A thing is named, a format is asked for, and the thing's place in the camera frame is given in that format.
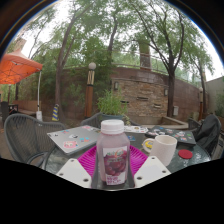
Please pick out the grey wicker chair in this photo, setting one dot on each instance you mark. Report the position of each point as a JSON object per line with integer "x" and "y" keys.
{"x": 23, "y": 136}
{"x": 91, "y": 120}

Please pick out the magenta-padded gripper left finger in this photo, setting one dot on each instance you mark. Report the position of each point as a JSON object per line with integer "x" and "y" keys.
{"x": 75, "y": 171}

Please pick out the pink juice bottle white cap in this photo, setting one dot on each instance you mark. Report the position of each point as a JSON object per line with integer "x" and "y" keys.
{"x": 113, "y": 153}

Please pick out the silver laptop with stickers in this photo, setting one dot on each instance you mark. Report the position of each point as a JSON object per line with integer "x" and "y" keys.
{"x": 71, "y": 138}

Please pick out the orange canopy tent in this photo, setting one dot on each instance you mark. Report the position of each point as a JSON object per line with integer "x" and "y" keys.
{"x": 16, "y": 66}

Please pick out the dark laptop with stickers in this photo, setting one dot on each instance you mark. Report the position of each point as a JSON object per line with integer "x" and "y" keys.
{"x": 176, "y": 136}

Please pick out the flat round red coaster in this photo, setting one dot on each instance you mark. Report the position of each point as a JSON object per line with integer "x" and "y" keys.
{"x": 185, "y": 154}

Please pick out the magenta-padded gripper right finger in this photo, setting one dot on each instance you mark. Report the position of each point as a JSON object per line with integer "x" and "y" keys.
{"x": 151, "y": 170}

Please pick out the blue yellow striped cone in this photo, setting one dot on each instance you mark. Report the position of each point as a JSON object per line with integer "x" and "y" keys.
{"x": 55, "y": 114}

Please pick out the black backpack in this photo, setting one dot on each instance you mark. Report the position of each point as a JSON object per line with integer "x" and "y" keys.
{"x": 208, "y": 133}

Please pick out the white wall box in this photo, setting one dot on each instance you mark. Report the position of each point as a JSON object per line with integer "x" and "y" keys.
{"x": 175, "y": 110}

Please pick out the white ceramic mug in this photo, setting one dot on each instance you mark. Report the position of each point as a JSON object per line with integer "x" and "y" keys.
{"x": 163, "y": 150}

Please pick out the green potted plant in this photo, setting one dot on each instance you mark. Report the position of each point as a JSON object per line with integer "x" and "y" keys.
{"x": 111, "y": 105}

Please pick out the wall lamp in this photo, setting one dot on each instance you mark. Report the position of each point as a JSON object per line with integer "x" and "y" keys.
{"x": 165, "y": 92}
{"x": 116, "y": 85}

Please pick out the wooden lamp post globe light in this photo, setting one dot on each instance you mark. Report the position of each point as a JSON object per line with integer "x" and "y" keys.
{"x": 89, "y": 96}
{"x": 201, "y": 106}

